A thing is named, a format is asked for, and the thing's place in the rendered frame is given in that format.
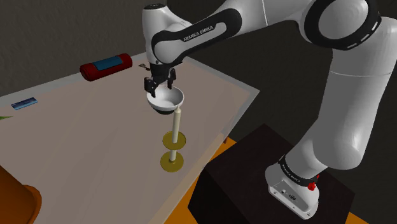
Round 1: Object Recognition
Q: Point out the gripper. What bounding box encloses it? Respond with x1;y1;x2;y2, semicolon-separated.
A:
143;62;178;98

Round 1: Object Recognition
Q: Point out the white bowl with black base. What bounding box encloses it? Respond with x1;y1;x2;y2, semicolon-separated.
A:
146;85;185;116

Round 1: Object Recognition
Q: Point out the cream candle in gold holder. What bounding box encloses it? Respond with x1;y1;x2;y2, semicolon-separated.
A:
160;106;187;173

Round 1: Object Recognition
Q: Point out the red cylinder with blue label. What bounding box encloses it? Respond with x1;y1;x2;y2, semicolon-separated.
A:
79;53;134;83

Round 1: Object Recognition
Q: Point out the beige table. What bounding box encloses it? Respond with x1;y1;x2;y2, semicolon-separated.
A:
0;52;261;224

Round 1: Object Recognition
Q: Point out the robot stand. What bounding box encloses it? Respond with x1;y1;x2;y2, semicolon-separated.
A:
187;123;356;224

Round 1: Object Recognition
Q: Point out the flat blue card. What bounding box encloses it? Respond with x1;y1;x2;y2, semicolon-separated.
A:
10;96;39;111

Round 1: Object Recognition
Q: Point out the orange brown pot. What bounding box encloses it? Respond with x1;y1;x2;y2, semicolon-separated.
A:
0;165;43;224

